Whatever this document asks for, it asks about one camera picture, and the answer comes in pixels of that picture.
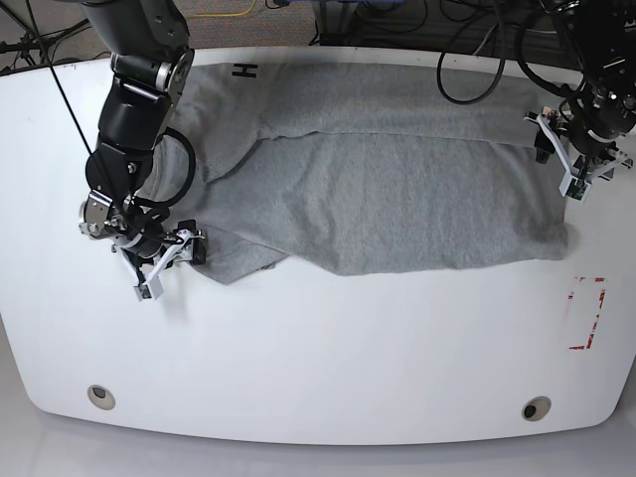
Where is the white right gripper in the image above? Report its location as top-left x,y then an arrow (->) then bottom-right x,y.
118,220 -> 207,298

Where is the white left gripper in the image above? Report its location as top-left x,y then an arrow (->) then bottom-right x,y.
524,109 -> 635,199

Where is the grey T-shirt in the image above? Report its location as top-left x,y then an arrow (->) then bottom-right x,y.
166,64 -> 568,284

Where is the red tape rectangle marking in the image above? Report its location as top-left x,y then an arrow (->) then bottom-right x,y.
564,276 -> 608,351

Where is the black tripod stand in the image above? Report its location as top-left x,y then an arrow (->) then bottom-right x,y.
1,1 -> 90,76

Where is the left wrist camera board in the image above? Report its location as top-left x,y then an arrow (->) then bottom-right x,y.
565,180 -> 588,202

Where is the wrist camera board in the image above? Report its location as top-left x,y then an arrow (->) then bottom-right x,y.
565,180 -> 588,202
133,285 -> 153,301

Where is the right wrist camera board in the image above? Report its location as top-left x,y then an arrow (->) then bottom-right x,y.
133,285 -> 153,301

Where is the left table cable grommet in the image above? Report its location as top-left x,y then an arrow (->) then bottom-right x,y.
87,386 -> 116,411

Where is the table cable grommet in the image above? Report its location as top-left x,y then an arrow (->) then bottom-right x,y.
522,397 -> 552,422
87,386 -> 116,411

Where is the right table cable grommet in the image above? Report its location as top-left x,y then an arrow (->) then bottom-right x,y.
522,397 -> 552,422

